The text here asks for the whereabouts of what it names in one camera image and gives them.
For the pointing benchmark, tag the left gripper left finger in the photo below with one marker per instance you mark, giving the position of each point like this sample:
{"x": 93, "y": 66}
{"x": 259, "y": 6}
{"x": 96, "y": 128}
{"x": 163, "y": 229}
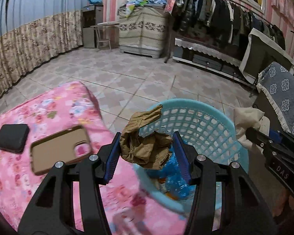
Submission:
{"x": 51, "y": 211}

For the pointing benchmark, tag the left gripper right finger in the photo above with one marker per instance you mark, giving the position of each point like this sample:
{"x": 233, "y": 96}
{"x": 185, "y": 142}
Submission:
{"x": 243, "y": 210}

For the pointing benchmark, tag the beige cloth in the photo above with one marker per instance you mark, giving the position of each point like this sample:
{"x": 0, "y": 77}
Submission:
{"x": 245, "y": 118}

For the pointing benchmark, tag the blue plastic bag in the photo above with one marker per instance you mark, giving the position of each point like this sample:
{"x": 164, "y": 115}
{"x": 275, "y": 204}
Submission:
{"x": 172, "y": 173}

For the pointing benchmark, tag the pink floral tablecloth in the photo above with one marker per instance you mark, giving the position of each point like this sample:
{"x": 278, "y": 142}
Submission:
{"x": 128, "y": 207}

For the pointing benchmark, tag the blue patterned sofa cover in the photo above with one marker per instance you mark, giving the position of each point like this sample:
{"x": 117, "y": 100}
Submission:
{"x": 276, "y": 96}

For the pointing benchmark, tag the brown phone case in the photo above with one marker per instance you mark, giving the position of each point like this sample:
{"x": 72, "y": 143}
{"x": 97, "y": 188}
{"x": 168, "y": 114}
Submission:
{"x": 69, "y": 146}

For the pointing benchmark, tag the light blue plastic basket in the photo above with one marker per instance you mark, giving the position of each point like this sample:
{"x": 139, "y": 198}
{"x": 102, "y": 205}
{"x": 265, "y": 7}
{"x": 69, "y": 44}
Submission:
{"x": 207, "y": 129}

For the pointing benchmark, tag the black zip case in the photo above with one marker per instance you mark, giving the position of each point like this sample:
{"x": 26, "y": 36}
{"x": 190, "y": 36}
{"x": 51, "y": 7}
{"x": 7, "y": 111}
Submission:
{"x": 13, "y": 137}

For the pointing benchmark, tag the low tv bench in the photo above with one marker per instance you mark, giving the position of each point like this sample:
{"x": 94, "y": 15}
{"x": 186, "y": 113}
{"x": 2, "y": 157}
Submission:
{"x": 197, "y": 55}

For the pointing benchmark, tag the clothes rack with clothes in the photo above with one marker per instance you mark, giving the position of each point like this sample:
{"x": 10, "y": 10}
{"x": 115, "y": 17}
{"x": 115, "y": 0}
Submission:
{"x": 224, "y": 21}

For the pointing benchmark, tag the covered chest with cloth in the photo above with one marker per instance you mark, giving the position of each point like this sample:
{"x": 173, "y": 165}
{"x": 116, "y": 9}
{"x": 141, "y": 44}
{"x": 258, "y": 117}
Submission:
{"x": 144, "y": 31}

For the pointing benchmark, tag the small stool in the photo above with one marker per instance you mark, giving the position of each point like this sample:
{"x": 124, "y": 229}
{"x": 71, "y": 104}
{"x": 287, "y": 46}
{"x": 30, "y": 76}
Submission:
{"x": 106, "y": 35}

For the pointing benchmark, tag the blue and floral curtain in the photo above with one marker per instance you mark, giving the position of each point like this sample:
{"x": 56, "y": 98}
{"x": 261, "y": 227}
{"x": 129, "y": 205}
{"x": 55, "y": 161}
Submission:
{"x": 35, "y": 31}

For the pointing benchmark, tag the water dispenser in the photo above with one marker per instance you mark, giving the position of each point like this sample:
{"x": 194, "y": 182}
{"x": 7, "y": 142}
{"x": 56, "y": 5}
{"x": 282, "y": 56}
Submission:
{"x": 91, "y": 15}

